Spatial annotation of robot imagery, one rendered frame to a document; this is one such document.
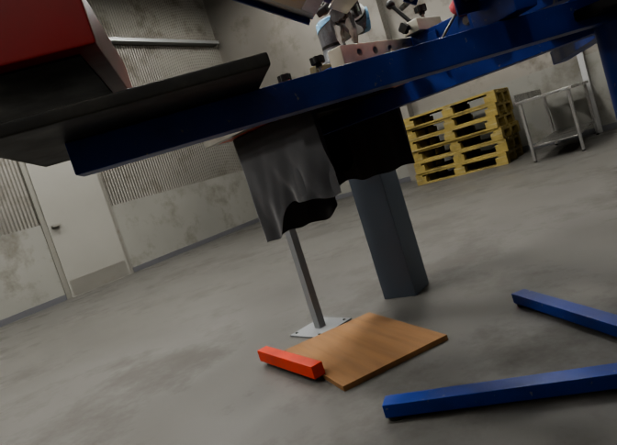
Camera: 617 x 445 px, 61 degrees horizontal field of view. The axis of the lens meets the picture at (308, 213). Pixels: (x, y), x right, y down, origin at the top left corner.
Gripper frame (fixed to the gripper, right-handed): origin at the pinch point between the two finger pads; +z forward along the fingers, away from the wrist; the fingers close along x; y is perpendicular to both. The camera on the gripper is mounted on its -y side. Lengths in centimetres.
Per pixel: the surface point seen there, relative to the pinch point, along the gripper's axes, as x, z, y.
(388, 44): -26.2, 8.9, -14.3
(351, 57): -26.2, 10.8, -31.7
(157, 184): 722, -10, 266
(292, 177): 24.5, 37.1, -22.1
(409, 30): -28.8, 6.5, -6.7
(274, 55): 657, -182, 556
